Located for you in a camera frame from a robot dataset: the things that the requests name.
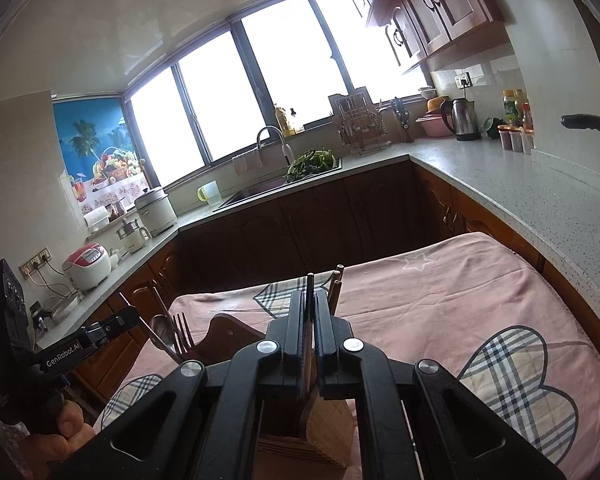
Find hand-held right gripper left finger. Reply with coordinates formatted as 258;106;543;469
47;290;313;480

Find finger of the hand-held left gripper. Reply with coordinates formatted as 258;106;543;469
85;306;140;349

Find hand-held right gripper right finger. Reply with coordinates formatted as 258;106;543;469
313;290;567;480

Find metal spoon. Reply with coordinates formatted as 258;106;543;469
149;314;181;361

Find metal fork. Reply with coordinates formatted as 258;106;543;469
170;311;197;361

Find wooden utensil holder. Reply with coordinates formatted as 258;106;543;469
180;312;361;480

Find person's left hand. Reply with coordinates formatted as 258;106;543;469
22;401;97;480

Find white and red rice cooker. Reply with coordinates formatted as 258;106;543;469
61;242;112;292

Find small white electric pot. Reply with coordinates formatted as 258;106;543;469
116;219;153;255

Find wooden lower kitchen cabinets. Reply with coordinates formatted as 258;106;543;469
72;157;600;401

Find wooden kitchen cabinets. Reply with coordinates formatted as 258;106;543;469
327;0;506;77
72;157;600;401

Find pink plaid-patch tablecloth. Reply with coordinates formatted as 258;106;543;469
97;232;600;480

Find large white cooker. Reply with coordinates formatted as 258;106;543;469
134;186;178;238

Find kitchen sink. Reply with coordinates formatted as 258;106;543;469
212;159;343;212

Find green leafy vegetables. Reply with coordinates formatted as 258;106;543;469
286;149;337;181

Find white dish cloth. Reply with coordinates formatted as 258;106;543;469
231;150;263;176

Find kitchen faucet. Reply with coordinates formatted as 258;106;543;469
256;126;294;166

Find knife holder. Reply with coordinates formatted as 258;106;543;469
392;97;414;143

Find pink bowls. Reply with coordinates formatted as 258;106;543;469
416;96;456;138

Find grey speckled countertop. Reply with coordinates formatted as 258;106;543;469
30;137;600;331

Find steel electric kettle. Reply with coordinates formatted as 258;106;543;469
440;97;482;142

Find kitchen window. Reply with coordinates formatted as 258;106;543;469
122;0;428;186

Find green mug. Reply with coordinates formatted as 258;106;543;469
482;116;506;140

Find row of condiment jars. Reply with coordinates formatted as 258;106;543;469
497;125;536;155

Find seasoning bottles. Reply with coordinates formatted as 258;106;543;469
501;89;533;128

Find wooden upper kitchen cabinets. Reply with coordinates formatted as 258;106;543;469
327;0;506;77

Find wall power sockets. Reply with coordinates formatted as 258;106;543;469
19;246;53;276

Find white cup green handle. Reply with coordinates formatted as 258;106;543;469
197;181;222;206

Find fruit and palm wall poster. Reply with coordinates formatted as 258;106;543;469
54;97;153;213

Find wire dish rack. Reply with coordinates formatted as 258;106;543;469
328;87;393;156

